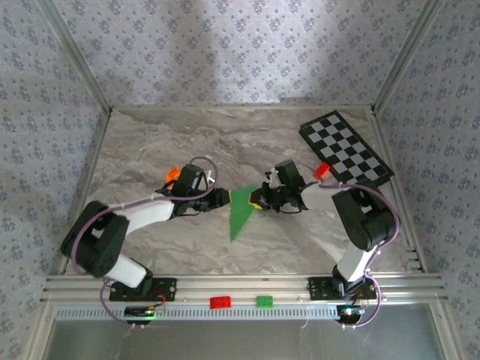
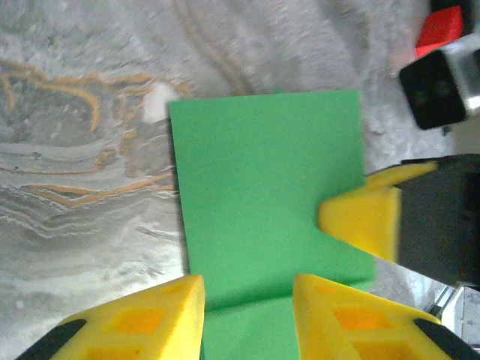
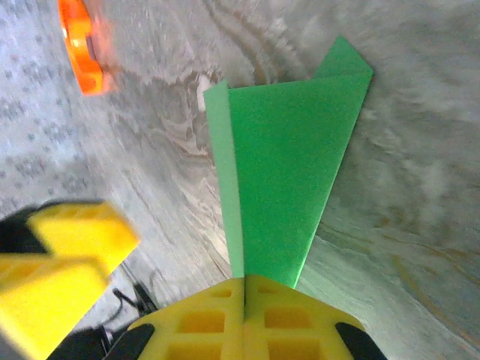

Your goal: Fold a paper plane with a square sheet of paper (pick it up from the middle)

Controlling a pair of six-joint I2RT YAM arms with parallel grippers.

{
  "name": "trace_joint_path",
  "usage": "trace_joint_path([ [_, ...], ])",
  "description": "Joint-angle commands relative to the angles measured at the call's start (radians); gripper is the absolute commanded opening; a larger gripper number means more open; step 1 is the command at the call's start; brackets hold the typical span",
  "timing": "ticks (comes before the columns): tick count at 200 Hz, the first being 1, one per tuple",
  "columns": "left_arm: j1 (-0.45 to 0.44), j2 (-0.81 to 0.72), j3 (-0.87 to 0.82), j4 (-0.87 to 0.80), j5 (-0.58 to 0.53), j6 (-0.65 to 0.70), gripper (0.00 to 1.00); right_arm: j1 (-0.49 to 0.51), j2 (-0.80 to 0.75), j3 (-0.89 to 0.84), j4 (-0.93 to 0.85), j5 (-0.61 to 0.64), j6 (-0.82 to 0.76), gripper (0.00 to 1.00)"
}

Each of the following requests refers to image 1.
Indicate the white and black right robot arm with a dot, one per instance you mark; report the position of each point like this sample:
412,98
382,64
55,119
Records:
318,198

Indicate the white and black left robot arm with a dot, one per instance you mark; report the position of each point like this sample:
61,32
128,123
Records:
150,215

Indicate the orange curved plastic block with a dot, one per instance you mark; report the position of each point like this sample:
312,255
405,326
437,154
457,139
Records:
171,174

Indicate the red plastic block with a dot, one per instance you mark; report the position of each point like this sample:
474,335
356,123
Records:
321,171

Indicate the black and grey chessboard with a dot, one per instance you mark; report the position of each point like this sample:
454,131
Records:
345,150

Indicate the green toy brick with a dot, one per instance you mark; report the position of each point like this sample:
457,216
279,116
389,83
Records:
264,301

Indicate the red toy brick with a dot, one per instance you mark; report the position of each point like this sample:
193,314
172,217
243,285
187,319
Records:
220,302

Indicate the long aluminium mounting rail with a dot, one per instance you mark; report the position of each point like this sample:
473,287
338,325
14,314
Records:
240,288

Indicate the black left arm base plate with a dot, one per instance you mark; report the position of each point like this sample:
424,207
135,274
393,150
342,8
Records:
167,288

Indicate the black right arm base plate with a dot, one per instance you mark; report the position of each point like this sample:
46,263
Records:
318,288

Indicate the aluminium table side rail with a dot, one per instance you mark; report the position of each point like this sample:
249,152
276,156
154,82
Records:
386,150
88,187

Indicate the aluminium frame post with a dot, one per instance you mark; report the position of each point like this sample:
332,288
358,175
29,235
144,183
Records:
407,56
77,56

